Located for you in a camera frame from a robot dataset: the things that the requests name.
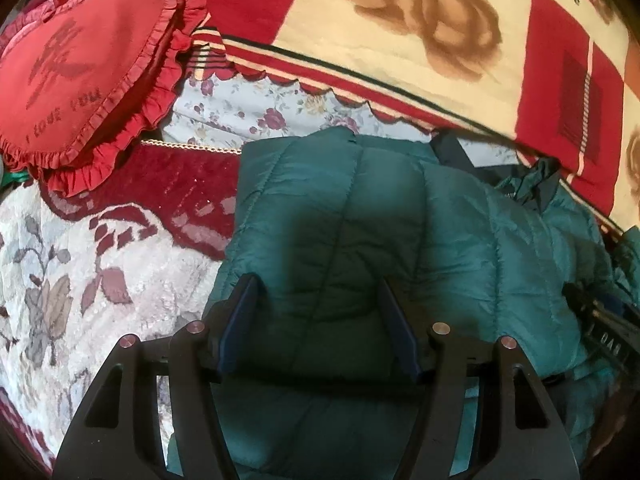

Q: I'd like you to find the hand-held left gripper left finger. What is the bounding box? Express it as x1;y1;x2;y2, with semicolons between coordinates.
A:
52;273;259;480

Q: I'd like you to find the red and cream rose blanket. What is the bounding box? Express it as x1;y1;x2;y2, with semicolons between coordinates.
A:
170;0;640;233

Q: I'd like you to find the white and maroon floral blanket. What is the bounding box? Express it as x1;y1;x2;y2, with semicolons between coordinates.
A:
0;140;246;471

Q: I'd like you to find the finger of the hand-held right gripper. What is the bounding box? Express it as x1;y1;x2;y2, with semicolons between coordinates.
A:
562;282;608;313

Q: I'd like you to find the green cloth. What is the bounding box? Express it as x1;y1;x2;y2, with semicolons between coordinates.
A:
0;169;33;188

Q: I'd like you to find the green puffer jacket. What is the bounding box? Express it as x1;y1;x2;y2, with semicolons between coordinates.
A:
165;126;640;480

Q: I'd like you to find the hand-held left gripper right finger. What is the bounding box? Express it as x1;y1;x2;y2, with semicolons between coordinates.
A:
377;277;584;480

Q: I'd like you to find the red heart-shaped ruffled pillow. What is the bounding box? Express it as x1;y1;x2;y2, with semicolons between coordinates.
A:
0;0;208;198

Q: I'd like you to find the white floral bed sheet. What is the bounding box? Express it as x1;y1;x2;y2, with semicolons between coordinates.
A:
162;72;436;150

